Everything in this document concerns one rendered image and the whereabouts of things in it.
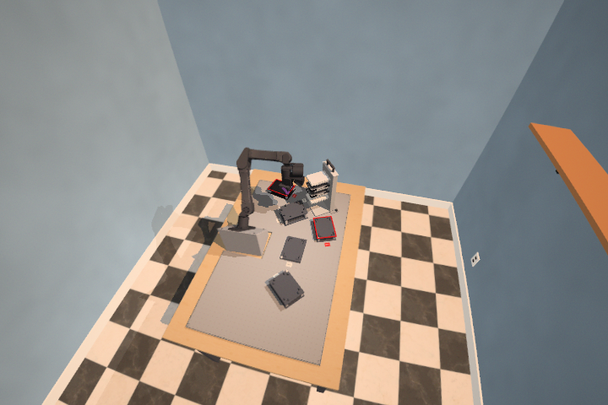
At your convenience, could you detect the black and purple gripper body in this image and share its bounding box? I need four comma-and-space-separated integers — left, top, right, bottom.
279, 175, 293, 191

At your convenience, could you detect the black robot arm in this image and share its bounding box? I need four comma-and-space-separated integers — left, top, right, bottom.
228, 148, 305, 232

